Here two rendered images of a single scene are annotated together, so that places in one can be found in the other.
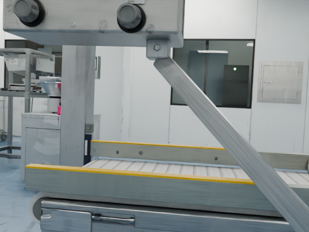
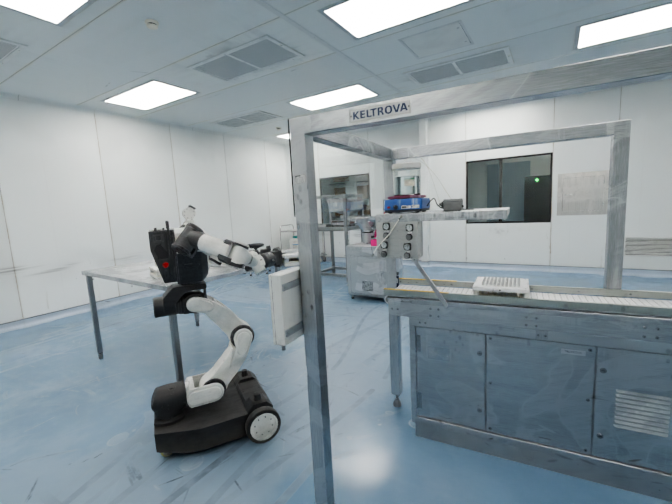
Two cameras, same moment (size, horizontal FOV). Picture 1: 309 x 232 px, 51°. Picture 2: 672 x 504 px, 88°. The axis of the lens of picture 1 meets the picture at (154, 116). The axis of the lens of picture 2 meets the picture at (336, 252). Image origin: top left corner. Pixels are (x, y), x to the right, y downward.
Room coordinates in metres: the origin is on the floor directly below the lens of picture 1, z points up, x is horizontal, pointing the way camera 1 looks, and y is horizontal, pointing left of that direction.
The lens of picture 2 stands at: (-1.39, -0.24, 1.33)
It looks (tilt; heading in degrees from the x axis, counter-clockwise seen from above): 8 degrees down; 20
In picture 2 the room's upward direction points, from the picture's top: 3 degrees counter-clockwise
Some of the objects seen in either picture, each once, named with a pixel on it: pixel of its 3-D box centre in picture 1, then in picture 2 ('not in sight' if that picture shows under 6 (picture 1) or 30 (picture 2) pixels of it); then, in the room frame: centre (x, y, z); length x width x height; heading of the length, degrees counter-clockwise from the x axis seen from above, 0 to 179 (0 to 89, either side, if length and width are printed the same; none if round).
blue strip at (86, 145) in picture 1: (86, 178); not in sight; (0.72, 0.15, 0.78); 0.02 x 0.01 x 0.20; 83
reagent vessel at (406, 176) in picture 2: not in sight; (406, 178); (0.53, 0.05, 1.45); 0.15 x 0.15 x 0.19
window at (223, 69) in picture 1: (211, 72); (506, 190); (5.61, -0.95, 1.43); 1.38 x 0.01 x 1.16; 78
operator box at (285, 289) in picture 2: not in sight; (291, 304); (-0.26, 0.37, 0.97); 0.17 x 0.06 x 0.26; 173
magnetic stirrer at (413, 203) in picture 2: not in sight; (406, 204); (0.52, 0.05, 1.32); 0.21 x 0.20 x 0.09; 173
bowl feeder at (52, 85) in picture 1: (61, 95); (372, 230); (3.46, 0.99, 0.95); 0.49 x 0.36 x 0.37; 78
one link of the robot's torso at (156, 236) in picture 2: not in sight; (180, 251); (0.14, 1.26, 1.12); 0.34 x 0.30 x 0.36; 47
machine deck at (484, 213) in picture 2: not in sight; (443, 214); (0.55, -0.14, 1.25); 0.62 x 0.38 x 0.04; 83
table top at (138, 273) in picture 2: not in sight; (182, 267); (1.09, 2.19, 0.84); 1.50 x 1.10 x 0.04; 74
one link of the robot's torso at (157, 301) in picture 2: not in sight; (180, 298); (0.12, 1.28, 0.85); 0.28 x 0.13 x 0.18; 137
